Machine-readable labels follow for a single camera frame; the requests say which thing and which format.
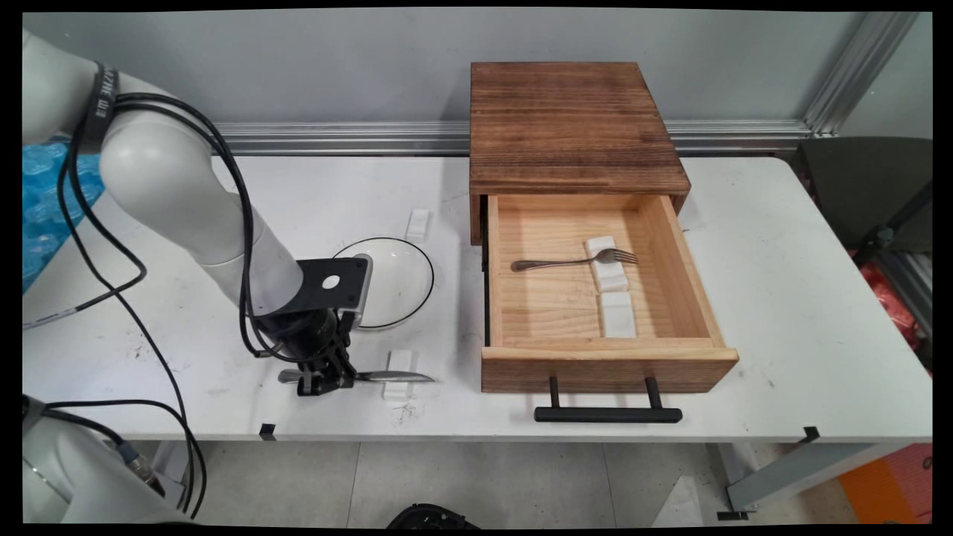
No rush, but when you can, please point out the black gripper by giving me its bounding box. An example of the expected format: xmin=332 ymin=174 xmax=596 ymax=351
xmin=257 ymin=307 xmax=359 ymax=398

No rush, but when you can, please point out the metal table knife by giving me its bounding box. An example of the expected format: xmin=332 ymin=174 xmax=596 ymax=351
xmin=278 ymin=369 xmax=436 ymax=385

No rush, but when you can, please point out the metal fork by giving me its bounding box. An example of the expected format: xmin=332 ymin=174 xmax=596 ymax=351
xmin=511 ymin=249 xmax=640 ymax=272

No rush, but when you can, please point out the white plate black rim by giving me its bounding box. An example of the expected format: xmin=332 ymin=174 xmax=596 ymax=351
xmin=333 ymin=237 xmax=436 ymax=330

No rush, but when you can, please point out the black round floor object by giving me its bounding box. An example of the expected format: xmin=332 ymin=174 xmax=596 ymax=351
xmin=387 ymin=504 xmax=481 ymax=529

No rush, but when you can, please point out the light wooden drawer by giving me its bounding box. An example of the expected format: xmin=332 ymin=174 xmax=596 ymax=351
xmin=480 ymin=194 xmax=740 ymax=394

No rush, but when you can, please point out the blue bubble wrap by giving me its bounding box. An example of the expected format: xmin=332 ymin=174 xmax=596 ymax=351
xmin=22 ymin=141 xmax=105 ymax=293

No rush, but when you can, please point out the dark wooden drawer cabinet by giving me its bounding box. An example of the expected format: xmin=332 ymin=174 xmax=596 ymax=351
xmin=469 ymin=62 xmax=692 ymax=246

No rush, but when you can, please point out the grey table leg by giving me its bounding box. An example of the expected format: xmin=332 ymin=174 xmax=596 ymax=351
xmin=718 ymin=443 xmax=883 ymax=514

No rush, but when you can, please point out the red plastic bag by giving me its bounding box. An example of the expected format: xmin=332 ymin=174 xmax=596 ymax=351
xmin=860 ymin=261 xmax=933 ymax=351

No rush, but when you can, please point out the orange box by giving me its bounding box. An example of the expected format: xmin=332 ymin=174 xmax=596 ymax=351
xmin=838 ymin=443 xmax=933 ymax=524

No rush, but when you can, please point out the short black camera cable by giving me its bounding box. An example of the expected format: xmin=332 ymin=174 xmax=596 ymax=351
xmin=240 ymin=298 xmax=300 ymax=366

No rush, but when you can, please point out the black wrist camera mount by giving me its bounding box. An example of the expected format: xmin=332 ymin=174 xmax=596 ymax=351
xmin=287 ymin=255 xmax=373 ymax=319

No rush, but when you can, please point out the plain black cable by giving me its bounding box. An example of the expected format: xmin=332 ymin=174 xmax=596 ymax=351
xmin=22 ymin=93 xmax=299 ymax=520

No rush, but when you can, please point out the horizontal aluminium rail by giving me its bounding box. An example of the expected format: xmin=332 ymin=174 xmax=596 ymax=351
xmin=212 ymin=119 xmax=812 ymax=157

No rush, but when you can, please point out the black drawer handle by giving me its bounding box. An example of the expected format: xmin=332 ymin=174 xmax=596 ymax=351
xmin=534 ymin=376 xmax=683 ymax=424

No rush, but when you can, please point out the black cable white label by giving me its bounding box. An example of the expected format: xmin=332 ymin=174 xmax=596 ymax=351
xmin=22 ymin=97 xmax=150 ymax=330

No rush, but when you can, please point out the black velcro strap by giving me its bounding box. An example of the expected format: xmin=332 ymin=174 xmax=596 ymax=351
xmin=77 ymin=61 xmax=121 ymax=153

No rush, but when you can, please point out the slanted aluminium post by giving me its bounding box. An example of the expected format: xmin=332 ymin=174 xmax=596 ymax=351
xmin=804 ymin=11 xmax=924 ymax=136

